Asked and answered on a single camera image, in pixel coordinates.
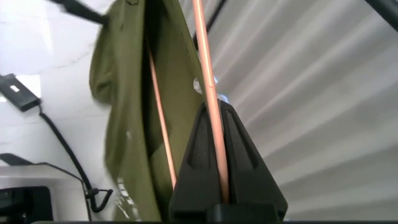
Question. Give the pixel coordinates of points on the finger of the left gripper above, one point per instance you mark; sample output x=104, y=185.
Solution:
x=84, y=12

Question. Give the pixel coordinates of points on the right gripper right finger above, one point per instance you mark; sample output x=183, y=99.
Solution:
x=252, y=180

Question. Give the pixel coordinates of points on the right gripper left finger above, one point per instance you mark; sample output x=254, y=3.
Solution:
x=196, y=174

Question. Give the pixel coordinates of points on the green printed t-shirt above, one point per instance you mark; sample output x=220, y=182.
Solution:
x=124, y=93

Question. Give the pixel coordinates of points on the pink clothes hanger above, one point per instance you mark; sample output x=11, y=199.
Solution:
x=206, y=62

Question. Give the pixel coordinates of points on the black clothes rack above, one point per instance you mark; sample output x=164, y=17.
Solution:
x=385, y=9

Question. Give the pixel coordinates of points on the black power adapter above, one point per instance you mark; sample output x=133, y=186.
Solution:
x=18, y=93

